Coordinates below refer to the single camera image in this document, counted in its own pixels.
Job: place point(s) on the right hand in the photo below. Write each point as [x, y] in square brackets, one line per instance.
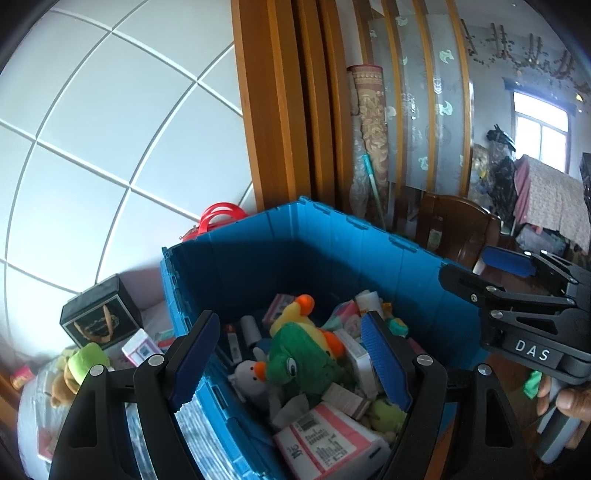
[574, 403]

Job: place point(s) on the red plastic basket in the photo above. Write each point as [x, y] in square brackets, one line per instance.
[213, 217]

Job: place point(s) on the pink chip can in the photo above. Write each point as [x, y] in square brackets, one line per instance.
[21, 377]

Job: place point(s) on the green duck plush toy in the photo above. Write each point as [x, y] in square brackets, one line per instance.
[306, 356]

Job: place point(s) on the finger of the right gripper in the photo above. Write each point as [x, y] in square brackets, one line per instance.
[547, 268]
[490, 296]

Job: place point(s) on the striped blue tablecloth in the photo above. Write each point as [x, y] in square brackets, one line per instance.
[39, 423]

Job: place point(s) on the white snowman plush toy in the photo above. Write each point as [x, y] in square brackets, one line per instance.
[250, 383]

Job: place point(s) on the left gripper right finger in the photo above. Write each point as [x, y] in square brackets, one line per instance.
[415, 382]

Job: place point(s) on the small pink tissue pack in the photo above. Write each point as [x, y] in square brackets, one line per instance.
[139, 347]

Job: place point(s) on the blue plastic storage crate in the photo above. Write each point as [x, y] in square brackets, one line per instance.
[306, 247]

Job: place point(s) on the rolled patterned carpet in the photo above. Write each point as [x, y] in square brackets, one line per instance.
[369, 191]

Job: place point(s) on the large pink barcode tissue pack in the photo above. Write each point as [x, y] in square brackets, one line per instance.
[326, 444]

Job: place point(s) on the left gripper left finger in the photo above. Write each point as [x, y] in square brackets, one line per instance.
[162, 384]

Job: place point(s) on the black gift box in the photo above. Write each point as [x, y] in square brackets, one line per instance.
[104, 314]

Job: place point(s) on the wooden chair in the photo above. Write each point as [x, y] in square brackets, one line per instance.
[456, 228]

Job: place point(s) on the brown bear plush toy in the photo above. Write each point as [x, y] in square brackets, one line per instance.
[60, 393]

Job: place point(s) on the green frog plush toy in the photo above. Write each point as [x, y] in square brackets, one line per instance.
[79, 364]

